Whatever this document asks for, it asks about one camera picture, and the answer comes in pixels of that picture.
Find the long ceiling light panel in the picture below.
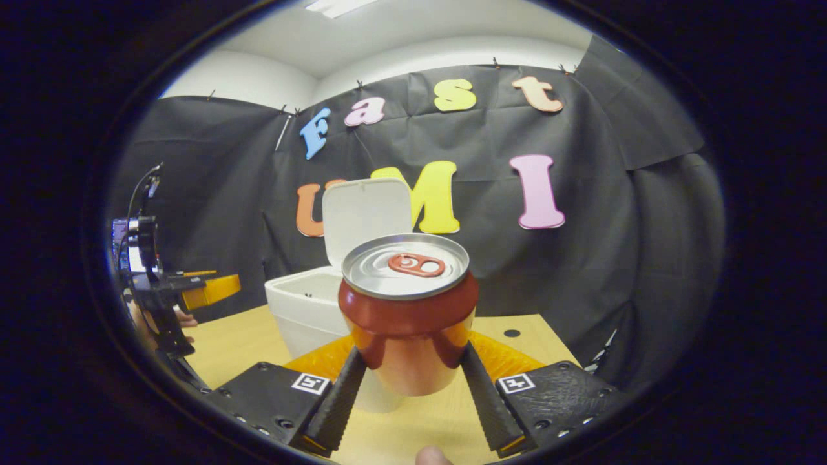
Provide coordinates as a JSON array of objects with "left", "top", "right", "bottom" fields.
[{"left": 305, "top": 0, "right": 379, "bottom": 19}]

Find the white desktop garbage bin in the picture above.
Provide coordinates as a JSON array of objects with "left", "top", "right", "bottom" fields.
[{"left": 265, "top": 178, "right": 414, "bottom": 414}]

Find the red pop can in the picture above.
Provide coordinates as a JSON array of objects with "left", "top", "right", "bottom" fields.
[{"left": 338, "top": 233, "right": 480, "bottom": 397}]

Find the computer monitor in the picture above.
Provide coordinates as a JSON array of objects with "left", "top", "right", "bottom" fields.
[{"left": 113, "top": 218, "right": 146, "bottom": 272}]

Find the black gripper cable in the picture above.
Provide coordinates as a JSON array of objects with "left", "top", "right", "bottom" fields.
[{"left": 126, "top": 165, "right": 161, "bottom": 223}]

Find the wooden desktop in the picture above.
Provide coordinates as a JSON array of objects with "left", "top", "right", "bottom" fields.
[{"left": 184, "top": 305, "right": 582, "bottom": 465}]

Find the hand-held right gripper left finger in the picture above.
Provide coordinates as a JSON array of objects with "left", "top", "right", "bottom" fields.
[{"left": 207, "top": 335, "right": 368, "bottom": 456}]

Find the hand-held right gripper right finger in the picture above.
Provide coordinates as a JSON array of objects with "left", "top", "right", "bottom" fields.
[{"left": 460, "top": 331, "right": 631, "bottom": 458}]

